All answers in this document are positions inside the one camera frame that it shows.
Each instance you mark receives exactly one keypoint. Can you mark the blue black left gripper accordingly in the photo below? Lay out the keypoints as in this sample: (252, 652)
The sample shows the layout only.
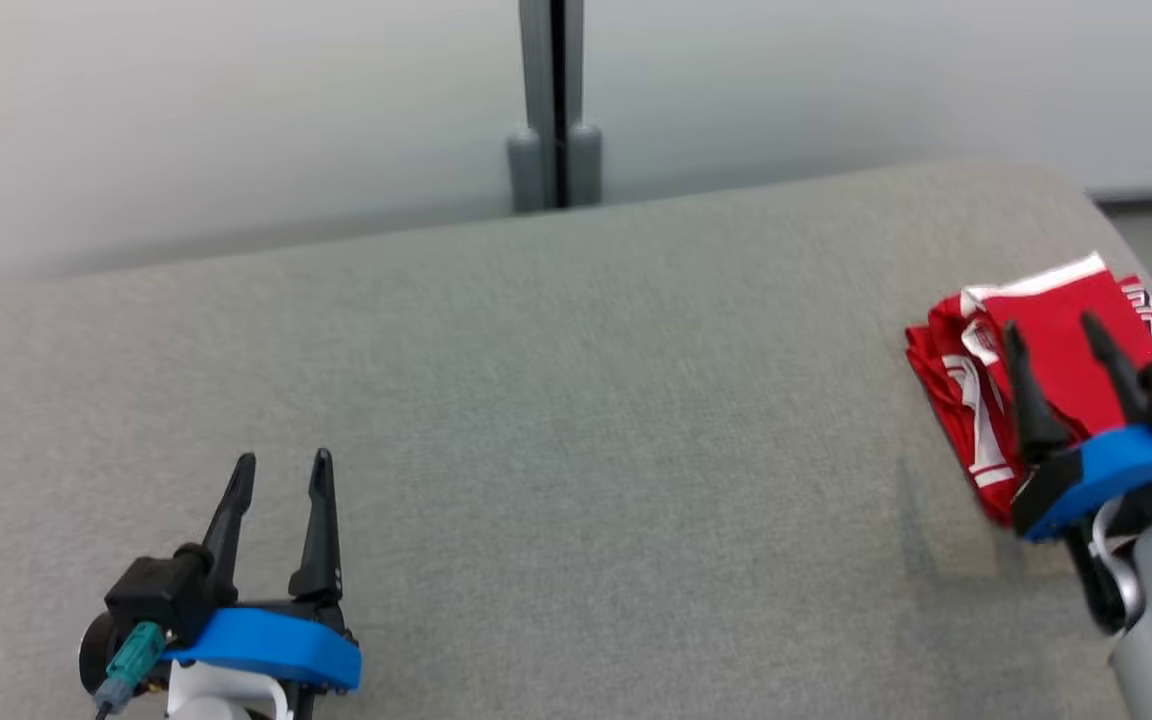
(276, 645)

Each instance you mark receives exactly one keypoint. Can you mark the red shorts with white hem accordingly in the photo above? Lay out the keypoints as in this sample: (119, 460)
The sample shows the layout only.
(1056, 340)

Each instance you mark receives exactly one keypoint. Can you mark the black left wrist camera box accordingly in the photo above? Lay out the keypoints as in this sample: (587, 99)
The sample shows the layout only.
(161, 595)

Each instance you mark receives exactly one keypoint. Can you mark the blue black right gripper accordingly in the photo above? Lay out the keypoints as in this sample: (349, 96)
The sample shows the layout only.
(1096, 470)

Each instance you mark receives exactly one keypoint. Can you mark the grey partition post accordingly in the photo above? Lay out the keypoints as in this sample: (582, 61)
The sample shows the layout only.
(556, 100)

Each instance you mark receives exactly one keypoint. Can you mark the red Bulls basketball jersey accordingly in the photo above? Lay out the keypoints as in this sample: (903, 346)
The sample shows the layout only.
(956, 420)

